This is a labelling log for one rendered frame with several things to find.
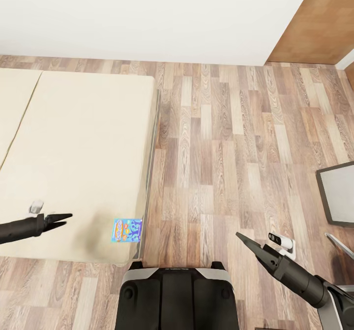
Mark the board game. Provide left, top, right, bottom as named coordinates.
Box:
left=111, top=218, right=142, bottom=242

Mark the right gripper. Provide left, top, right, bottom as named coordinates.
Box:
left=236, top=232, right=309, bottom=294

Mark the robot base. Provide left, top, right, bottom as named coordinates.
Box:
left=115, top=260, right=239, bottom=330

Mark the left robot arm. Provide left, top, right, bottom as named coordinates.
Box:
left=0, top=200, right=73, bottom=244

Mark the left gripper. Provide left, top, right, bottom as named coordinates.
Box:
left=8, top=213, right=73, bottom=243

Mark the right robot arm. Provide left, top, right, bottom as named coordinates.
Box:
left=236, top=232, right=354, bottom=330

